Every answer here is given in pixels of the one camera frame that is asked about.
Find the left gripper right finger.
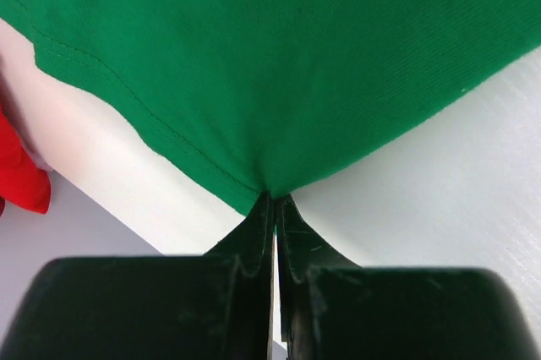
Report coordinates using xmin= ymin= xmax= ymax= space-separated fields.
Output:
xmin=275 ymin=195 xmax=361 ymax=359

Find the green t shirt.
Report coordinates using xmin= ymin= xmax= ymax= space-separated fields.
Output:
xmin=1 ymin=0 xmax=540 ymax=213

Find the folded red t shirt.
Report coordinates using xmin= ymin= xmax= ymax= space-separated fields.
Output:
xmin=1 ymin=112 xmax=52 ymax=214

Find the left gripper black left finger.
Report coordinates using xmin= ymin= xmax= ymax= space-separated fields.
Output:
xmin=206 ymin=193 xmax=274 ymax=359

